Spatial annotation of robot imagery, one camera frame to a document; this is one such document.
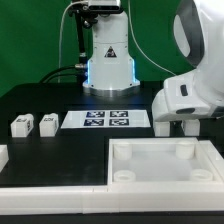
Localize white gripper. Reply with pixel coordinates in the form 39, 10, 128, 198
152, 71, 224, 122

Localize white square tabletop part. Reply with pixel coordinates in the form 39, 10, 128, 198
108, 138, 224, 184

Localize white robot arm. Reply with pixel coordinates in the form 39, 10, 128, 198
83, 0, 224, 122

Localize white U-shaped obstacle fence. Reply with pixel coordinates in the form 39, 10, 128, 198
0, 138, 224, 215

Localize white sheet with AprilTags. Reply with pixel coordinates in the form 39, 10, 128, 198
61, 110, 150, 129

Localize black cables at base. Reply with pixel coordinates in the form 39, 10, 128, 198
39, 65, 88, 84

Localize grey camera on top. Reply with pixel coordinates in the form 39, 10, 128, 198
88, 0, 121, 13

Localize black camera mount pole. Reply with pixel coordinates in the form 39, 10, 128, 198
69, 0, 97, 70

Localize white cable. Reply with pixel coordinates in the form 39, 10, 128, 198
57, 0, 88, 84

